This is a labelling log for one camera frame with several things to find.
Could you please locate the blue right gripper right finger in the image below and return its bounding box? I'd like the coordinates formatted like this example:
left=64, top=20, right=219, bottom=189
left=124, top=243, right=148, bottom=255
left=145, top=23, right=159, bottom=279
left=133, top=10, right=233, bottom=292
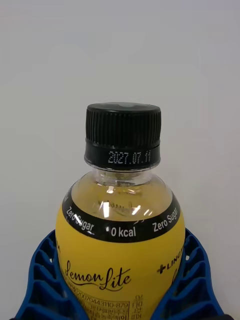
left=149, top=227, right=235, bottom=320

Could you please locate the yellow label plastic bottle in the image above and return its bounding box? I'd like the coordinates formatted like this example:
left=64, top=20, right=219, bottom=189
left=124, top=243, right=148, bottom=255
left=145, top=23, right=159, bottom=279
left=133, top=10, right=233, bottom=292
left=54, top=101, right=186, bottom=320

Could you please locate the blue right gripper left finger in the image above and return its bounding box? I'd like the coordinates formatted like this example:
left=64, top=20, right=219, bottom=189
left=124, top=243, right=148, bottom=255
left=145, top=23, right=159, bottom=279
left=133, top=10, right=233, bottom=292
left=9, top=229, right=90, bottom=320

